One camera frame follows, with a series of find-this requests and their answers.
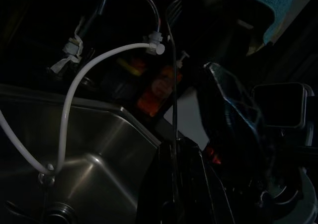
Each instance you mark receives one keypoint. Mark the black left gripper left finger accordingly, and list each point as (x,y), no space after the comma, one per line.
(161,184)

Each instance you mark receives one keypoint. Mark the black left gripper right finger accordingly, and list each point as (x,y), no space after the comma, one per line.
(198,196)

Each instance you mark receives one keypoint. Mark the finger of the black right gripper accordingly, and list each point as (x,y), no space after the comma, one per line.
(236,124)

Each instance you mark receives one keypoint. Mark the silver fork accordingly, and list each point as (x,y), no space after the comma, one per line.
(174,85)

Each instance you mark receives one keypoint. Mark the stainless steel sink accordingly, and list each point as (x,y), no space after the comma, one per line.
(99,139)

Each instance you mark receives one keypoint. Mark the orange soap pump bottle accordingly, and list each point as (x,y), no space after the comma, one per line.
(156,92)

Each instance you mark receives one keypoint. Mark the teal cloth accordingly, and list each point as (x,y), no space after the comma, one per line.
(280,8)

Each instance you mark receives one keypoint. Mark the metal sink drain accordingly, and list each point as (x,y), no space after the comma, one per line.
(58,215)

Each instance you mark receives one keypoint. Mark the black gooseneck faucet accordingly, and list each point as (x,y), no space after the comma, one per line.
(73,47)

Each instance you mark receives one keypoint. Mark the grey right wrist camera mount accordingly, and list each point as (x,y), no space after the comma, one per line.
(305,109)

